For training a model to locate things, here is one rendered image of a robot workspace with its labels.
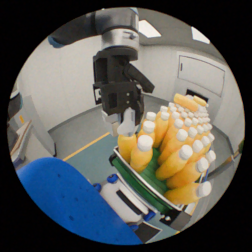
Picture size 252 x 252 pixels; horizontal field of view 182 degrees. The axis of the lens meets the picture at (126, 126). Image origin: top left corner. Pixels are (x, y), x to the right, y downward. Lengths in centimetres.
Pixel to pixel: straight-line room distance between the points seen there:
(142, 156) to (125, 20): 30
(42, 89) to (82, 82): 139
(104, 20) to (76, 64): 267
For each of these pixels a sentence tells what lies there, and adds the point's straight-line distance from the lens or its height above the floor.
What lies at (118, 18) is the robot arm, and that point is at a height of 137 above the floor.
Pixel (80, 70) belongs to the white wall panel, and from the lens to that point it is 280.
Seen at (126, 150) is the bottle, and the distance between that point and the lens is 26.
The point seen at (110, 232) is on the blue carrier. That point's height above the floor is 111.
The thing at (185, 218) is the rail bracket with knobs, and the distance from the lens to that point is 35.
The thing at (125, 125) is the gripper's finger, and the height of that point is 115.
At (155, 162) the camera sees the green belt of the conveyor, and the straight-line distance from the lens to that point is 41.
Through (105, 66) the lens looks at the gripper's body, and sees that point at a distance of 15.
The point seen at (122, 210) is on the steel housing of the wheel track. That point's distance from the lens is 33.
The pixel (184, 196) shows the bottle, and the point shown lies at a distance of 26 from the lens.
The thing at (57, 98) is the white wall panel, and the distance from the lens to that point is 273.
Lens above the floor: 125
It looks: 38 degrees down
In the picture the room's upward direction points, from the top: straight up
